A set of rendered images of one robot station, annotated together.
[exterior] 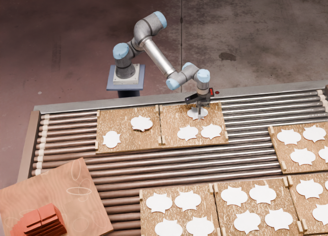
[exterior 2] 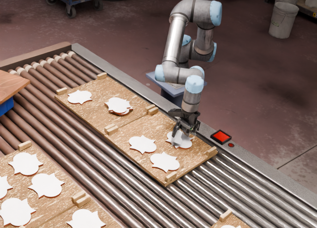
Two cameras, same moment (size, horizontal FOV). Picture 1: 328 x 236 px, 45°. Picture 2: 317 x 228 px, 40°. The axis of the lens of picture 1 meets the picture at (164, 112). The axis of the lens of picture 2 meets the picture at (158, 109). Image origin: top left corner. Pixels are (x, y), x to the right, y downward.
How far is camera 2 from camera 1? 1.47 m
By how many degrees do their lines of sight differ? 34
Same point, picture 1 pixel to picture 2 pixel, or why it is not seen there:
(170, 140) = (118, 136)
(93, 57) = (224, 92)
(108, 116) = (107, 83)
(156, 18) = (208, 5)
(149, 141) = (103, 122)
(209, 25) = not seen: outside the picture
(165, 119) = (144, 121)
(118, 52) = not seen: hidden behind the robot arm
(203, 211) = (43, 206)
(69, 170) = (6, 79)
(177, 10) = not seen: outside the picture
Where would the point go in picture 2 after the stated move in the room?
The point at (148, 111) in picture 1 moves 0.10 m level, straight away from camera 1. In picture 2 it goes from (141, 105) to (154, 98)
